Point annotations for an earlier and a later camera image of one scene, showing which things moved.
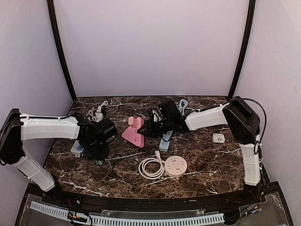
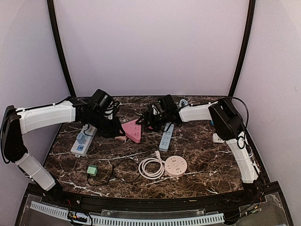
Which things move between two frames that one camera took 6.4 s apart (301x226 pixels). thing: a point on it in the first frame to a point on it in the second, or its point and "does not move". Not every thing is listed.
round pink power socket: x=175 y=166 does not move
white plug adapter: x=218 y=138 does not move
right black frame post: x=247 y=34 does not move
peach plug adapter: x=131 y=121 to x=122 y=138
